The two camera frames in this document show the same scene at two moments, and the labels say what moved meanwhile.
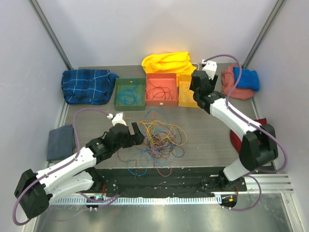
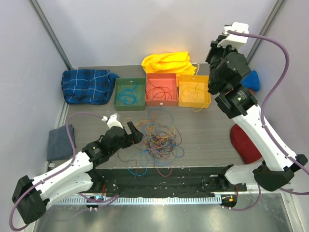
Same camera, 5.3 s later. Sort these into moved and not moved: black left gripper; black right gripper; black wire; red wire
Moved: black right gripper
Not moved: black wire; black left gripper; red wire
